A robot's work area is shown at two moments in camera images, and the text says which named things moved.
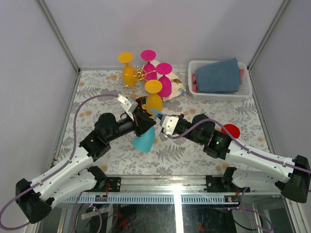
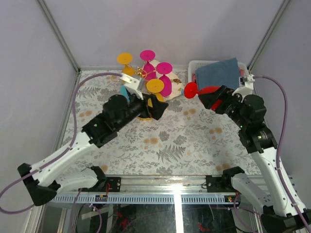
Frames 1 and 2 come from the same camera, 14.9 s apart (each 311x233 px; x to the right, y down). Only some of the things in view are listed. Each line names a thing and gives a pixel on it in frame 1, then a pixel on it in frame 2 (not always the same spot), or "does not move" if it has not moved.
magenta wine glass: x=149 y=69 does not move
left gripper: x=142 y=124 → x=158 y=108
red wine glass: x=233 y=129 → x=191 y=91
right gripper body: x=184 y=126 → x=230 y=104
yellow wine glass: x=129 y=76 does not move
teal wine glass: x=145 y=141 → x=123 y=91
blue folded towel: x=223 y=76 does not move
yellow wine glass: x=153 y=100 does not move
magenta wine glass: x=164 y=69 does not move
